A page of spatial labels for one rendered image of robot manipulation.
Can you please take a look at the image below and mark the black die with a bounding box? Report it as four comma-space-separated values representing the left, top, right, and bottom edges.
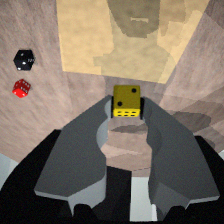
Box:
13, 50, 35, 71

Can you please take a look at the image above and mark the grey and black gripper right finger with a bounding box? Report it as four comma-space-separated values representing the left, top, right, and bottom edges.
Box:
140, 96, 224, 224

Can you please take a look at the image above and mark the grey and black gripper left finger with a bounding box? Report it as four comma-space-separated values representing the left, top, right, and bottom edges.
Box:
0, 95, 114, 224

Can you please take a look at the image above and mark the yellow die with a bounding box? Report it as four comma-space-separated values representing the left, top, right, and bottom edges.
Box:
113, 85, 141, 117

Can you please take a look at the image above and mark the red die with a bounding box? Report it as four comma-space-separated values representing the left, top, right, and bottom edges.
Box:
12, 79, 31, 98

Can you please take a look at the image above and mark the tan mat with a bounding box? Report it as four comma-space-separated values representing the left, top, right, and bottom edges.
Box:
56, 0, 210, 84

